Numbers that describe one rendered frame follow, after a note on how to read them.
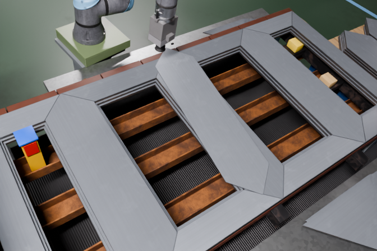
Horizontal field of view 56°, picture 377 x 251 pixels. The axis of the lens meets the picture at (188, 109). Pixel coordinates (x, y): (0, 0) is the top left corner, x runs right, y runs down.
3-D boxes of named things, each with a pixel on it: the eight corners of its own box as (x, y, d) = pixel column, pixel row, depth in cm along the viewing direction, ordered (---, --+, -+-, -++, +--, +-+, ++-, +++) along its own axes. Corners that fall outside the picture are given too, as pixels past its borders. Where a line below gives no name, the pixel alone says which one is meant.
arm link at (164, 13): (181, 4, 125) (166, 12, 121) (179, 15, 129) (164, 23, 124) (165, -6, 128) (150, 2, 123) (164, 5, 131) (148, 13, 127)
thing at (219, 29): (270, 31, 197) (273, 26, 194) (215, 52, 180) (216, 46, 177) (256, 18, 203) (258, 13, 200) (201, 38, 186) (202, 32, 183)
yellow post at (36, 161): (47, 169, 128) (37, 140, 114) (33, 175, 126) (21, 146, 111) (42, 158, 131) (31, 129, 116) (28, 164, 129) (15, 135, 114)
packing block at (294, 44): (301, 50, 175) (304, 43, 172) (294, 52, 173) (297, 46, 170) (293, 42, 178) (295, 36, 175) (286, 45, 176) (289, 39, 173)
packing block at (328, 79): (334, 86, 162) (338, 80, 159) (326, 89, 160) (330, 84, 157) (324, 77, 165) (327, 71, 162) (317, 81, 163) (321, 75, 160)
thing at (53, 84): (283, 31, 203) (284, 27, 201) (61, 117, 147) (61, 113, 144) (260, 12, 213) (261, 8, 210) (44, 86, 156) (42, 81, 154)
